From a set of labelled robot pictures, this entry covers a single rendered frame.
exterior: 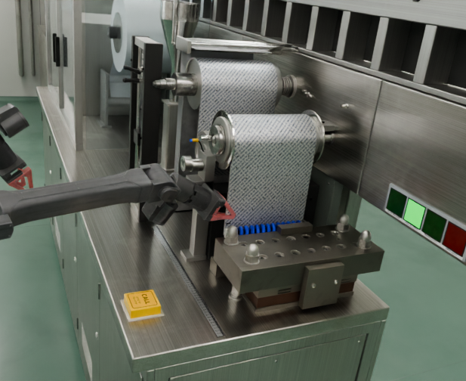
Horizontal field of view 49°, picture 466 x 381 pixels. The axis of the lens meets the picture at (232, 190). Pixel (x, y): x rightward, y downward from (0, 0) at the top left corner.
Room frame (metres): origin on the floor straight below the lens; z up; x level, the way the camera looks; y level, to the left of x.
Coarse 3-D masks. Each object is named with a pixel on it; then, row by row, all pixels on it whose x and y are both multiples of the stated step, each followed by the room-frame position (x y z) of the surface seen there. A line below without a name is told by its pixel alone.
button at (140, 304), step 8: (128, 296) 0.99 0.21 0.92; (136, 296) 0.99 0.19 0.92; (144, 296) 0.99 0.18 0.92; (152, 296) 1.00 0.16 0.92; (128, 304) 0.96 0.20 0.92; (136, 304) 0.96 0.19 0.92; (144, 304) 0.96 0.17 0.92; (152, 304) 0.97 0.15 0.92; (128, 312) 0.95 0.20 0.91; (136, 312) 0.94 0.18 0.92; (144, 312) 0.95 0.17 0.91; (152, 312) 0.96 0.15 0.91; (160, 312) 0.97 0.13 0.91
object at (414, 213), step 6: (408, 204) 1.06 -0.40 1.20; (414, 204) 1.05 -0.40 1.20; (408, 210) 1.06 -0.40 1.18; (414, 210) 1.05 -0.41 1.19; (420, 210) 1.03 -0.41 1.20; (408, 216) 1.06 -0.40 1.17; (414, 216) 1.04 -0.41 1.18; (420, 216) 1.03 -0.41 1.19; (414, 222) 1.04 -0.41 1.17; (420, 222) 1.02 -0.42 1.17
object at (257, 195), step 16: (240, 176) 1.18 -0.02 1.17; (256, 176) 1.20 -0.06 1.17; (272, 176) 1.22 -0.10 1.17; (288, 176) 1.24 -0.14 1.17; (304, 176) 1.27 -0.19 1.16; (240, 192) 1.19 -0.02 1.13; (256, 192) 1.21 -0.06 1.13; (272, 192) 1.23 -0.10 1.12; (288, 192) 1.25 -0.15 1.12; (304, 192) 1.27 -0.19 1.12; (240, 208) 1.19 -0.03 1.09; (256, 208) 1.21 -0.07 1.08; (272, 208) 1.23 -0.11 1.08; (288, 208) 1.25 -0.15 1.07; (304, 208) 1.27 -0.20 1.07; (224, 224) 1.17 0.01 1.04; (240, 224) 1.19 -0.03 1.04; (256, 224) 1.21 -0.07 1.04
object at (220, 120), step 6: (216, 120) 1.25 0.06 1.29; (222, 120) 1.22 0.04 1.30; (228, 126) 1.19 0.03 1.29; (228, 132) 1.18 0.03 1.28; (318, 132) 1.29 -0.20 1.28; (228, 138) 1.18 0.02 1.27; (318, 138) 1.29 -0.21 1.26; (228, 144) 1.17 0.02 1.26; (318, 144) 1.28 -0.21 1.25; (228, 150) 1.17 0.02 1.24; (216, 156) 1.23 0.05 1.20; (222, 156) 1.20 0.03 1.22; (222, 162) 1.20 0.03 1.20
